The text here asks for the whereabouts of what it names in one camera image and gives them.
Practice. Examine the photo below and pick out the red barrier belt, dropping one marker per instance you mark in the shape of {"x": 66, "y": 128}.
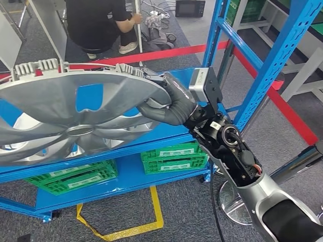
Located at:
{"x": 176, "y": 52}
{"x": 293, "y": 114}

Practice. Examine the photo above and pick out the white desk leg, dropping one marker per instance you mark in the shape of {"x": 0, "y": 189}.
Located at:
{"x": 138, "y": 36}

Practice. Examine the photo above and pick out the grey bag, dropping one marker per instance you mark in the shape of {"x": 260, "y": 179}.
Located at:
{"x": 158, "y": 33}

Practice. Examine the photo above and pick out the green folded plastic crate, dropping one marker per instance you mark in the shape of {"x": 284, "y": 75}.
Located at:
{"x": 173, "y": 152}
{"x": 83, "y": 185}
{"x": 173, "y": 166}
{"x": 63, "y": 173}

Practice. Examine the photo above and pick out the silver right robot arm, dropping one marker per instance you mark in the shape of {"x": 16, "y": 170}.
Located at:
{"x": 257, "y": 200}

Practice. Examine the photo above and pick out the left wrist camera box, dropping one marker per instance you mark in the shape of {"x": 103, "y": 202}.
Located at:
{"x": 23, "y": 237}

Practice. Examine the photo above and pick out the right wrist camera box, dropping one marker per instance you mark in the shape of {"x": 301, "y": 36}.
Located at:
{"x": 204, "y": 87}

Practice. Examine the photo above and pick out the white workbench frame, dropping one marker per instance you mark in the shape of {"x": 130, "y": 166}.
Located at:
{"x": 303, "y": 73}

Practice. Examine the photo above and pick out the person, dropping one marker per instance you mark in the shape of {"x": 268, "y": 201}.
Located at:
{"x": 96, "y": 20}

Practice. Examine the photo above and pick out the white power strip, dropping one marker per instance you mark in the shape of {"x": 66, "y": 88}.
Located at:
{"x": 156, "y": 13}

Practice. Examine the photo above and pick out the black microwave oven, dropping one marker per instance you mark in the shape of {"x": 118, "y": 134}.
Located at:
{"x": 190, "y": 8}

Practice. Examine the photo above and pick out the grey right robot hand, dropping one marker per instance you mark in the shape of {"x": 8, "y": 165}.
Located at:
{"x": 164, "y": 113}

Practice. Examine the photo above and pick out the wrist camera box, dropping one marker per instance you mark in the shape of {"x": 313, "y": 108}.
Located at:
{"x": 23, "y": 237}
{"x": 204, "y": 87}

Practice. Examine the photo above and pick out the silver wheel hubcap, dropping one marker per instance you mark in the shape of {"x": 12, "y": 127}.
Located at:
{"x": 50, "y": 100}

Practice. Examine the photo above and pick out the blue metal shelf rack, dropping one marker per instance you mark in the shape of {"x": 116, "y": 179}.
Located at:
{"x": 151, "y": 143}

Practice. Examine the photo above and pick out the black stool chrome base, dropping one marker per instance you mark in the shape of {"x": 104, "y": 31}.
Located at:
{"x": 98, "y": 50}

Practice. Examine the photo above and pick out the green workbench mat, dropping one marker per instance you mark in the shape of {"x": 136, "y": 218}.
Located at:
{"x": 318, "y": 29}

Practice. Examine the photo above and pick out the white desk panel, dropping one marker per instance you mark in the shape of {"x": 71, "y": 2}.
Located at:
{"x": 47, "y": 26}
{"x": 10, "y": 40}

